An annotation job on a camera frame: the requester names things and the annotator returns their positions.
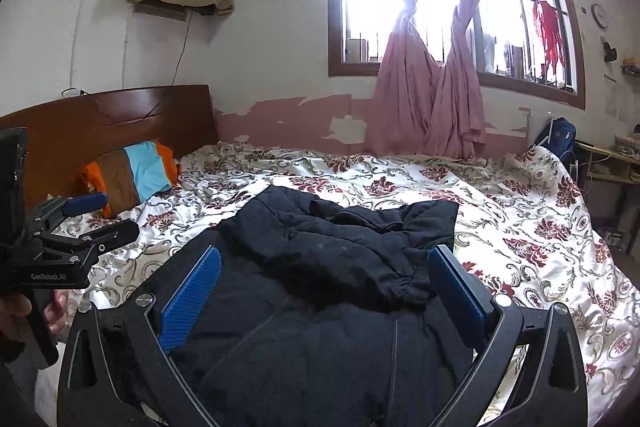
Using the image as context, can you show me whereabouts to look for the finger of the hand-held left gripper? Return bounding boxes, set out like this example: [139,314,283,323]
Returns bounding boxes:
[35,192,108,228]
[37,220,141,258]

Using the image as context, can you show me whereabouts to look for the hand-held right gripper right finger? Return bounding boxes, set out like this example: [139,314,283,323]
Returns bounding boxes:
[427,246,588,427]

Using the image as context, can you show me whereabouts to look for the dark navy padded jacket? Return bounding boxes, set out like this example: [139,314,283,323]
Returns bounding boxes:
[125,184,477,427]

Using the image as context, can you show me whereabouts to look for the wooden side desk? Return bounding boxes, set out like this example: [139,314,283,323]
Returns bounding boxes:
[574,139,640,254]

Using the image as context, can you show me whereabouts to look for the floral patterned duvet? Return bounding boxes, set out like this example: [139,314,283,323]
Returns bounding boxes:
[35,141,640,427]

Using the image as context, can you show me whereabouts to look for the person's left hand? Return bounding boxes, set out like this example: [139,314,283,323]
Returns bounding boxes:
[0,289,68,358]

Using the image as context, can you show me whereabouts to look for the wall air conditioner unit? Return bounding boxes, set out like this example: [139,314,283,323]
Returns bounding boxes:
[132,0,214,24]

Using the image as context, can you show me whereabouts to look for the white wall pipe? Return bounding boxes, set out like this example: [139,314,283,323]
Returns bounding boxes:
[121,4,132,88]

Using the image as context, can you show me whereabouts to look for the brown wooden headboard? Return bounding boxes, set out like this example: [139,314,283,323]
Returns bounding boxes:
[0,84,219,214]

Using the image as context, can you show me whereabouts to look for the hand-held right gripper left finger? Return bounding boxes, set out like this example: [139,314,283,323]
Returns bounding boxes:
[59,244,223,427]

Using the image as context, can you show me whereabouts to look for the brown framed window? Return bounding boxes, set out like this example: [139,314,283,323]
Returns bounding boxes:
[326,0,587,110]

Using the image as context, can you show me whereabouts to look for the red hanging clothes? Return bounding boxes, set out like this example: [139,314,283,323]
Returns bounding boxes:
[531,0,567,74]

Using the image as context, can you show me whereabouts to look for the black hanging cable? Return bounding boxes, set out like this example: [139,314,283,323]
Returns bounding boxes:
[171,11,194,86]

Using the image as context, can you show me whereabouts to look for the blue backpack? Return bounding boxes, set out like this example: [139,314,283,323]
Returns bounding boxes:
[531,117,577,164]

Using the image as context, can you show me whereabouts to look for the pink tied curtain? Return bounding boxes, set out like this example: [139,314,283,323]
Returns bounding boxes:
[424,0,532,160]
[352,0,443,158]

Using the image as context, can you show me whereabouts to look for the orange brown blue striped pillow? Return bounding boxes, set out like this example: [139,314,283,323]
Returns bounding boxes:
[80,139,181,219]

